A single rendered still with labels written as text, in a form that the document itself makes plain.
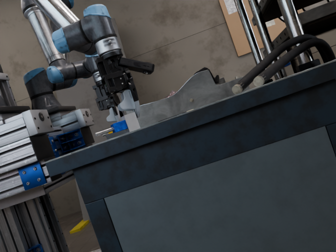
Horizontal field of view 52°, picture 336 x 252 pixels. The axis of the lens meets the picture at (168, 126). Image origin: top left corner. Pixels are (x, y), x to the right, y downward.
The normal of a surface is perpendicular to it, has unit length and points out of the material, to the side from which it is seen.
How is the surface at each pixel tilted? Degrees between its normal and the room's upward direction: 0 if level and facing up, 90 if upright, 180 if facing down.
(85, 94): 72
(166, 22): 90
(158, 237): 90
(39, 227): 90
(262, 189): 90
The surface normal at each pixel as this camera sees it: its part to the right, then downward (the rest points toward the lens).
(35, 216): -0.11, 0.06
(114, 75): 0.33, -0.10
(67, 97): -0.21, -0.24
